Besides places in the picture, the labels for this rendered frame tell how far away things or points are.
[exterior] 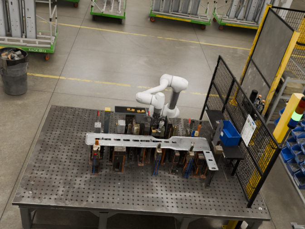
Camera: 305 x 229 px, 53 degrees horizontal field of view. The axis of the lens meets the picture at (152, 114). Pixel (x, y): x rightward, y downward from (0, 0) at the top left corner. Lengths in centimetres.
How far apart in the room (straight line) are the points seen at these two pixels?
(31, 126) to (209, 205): 304
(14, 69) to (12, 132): 110
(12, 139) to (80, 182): 190
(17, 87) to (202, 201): 376
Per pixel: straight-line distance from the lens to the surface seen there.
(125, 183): 333
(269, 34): 548
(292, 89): 533
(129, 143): 333
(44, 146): 372
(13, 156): 468
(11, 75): 564
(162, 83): 341
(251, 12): 1099
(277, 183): 508
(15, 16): 714
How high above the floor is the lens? 320
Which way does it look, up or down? 35 degrees down
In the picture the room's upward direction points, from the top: 11 degrees clockwise
